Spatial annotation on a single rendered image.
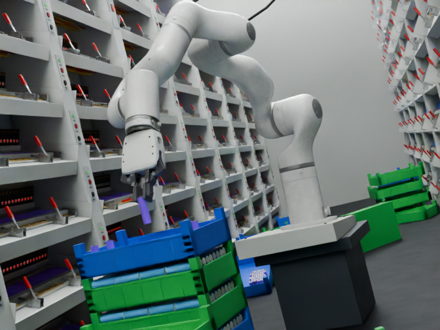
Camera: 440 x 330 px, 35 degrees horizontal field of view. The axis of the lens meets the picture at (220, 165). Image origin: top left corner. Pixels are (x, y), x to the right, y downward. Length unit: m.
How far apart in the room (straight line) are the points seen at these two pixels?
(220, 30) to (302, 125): 0.45
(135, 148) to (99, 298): 0.36
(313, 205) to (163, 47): 0.77
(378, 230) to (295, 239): 1.53
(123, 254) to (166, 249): 0.11
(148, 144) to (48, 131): 0.79
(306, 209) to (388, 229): 1.45
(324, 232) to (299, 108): 0.42
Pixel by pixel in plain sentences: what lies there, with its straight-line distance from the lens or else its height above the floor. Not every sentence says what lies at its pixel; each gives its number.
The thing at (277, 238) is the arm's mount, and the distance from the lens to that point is 2.13.
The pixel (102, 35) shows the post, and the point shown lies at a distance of 3.08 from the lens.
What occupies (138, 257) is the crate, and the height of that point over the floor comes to 0.42.
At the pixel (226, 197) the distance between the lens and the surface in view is 4.34.
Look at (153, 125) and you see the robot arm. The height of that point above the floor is 0.71.
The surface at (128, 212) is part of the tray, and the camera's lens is 2.67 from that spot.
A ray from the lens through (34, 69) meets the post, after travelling 2.41.
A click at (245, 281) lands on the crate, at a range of 3.20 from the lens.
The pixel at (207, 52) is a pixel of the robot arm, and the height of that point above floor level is 0.91.
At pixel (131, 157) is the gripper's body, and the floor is 0.65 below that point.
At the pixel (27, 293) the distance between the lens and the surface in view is 2.01.
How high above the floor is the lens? 0.56
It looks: 1 degrees up
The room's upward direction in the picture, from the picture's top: 14 degrees counter-clockwise
